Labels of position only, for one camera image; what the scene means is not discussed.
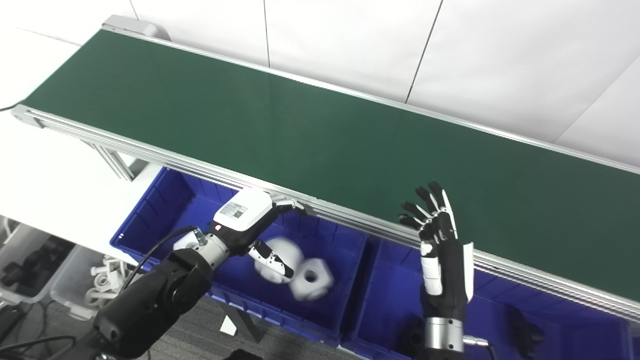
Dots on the green conveyor belt aluminium frame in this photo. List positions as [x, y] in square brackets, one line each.
[350, 150]

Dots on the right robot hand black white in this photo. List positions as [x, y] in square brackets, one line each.
[447, 270]

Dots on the clear box with black parts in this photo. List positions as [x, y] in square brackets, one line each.
[30, 265]

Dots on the black plastic part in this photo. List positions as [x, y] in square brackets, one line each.
[412, 339]
[525, 332]

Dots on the small white block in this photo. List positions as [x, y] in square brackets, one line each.
[228, 326]

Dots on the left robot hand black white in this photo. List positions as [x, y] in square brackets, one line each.
[242, 212]

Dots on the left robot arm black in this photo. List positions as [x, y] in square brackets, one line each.
[155, 295]

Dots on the blue bin with black parts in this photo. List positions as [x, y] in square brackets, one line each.
[395, 285]

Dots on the aluminium conveyor support leg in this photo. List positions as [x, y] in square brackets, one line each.
[116, 162]

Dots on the grey conveyor motor housing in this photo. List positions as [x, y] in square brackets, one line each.
[132, 25]

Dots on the blue bin with white parts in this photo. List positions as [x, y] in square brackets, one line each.
[170, 210]

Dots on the clear box with white parts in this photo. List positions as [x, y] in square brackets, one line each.
[100, 285]

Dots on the white cube part with hole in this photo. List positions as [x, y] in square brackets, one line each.
[312, 280]
[280, 250]

